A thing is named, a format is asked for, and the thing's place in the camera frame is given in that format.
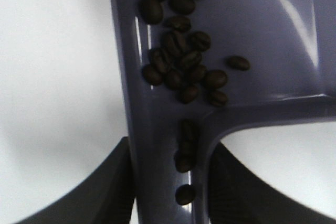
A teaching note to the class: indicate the purple plastic dustpan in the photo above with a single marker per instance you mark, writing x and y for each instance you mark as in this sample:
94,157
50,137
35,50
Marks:
290,45

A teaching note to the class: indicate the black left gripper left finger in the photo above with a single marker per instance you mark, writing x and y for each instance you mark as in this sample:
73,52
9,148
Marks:
106,196

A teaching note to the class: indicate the pile of coffee beans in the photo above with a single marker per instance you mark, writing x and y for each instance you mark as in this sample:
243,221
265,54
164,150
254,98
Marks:
177,62

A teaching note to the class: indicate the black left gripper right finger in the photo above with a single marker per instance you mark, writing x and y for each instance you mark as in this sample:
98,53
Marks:
237,195

